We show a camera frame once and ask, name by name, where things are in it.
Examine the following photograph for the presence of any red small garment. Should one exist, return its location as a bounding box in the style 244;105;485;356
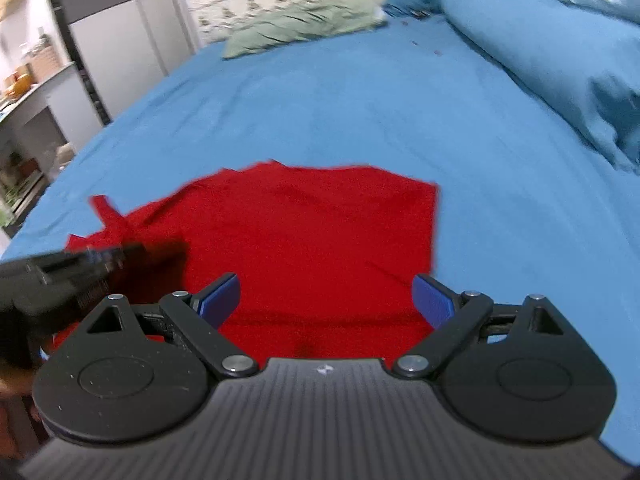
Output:
52;160;441;361

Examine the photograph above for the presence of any blue bed sheet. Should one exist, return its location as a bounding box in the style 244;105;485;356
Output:
0;12;640;471

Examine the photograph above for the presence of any green pillow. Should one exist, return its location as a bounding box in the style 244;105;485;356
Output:
221;0;388;60

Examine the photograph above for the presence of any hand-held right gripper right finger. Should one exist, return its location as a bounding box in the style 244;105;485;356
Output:
391;273;571;380

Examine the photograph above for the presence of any woven basket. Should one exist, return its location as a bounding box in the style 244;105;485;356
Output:
27;42;68;81

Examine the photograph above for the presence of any blue duvet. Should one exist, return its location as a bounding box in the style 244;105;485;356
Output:
440;0;640;176

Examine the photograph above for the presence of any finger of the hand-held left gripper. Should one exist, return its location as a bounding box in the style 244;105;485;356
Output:
75;242;146;273

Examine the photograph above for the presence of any grey white wardrobe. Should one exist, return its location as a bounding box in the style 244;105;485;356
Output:
47;0;197;126

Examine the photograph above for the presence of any grey shelf unit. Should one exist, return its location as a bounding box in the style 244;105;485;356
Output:
0;62;103;238

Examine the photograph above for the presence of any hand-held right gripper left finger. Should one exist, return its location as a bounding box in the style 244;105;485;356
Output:
86;272;260;378

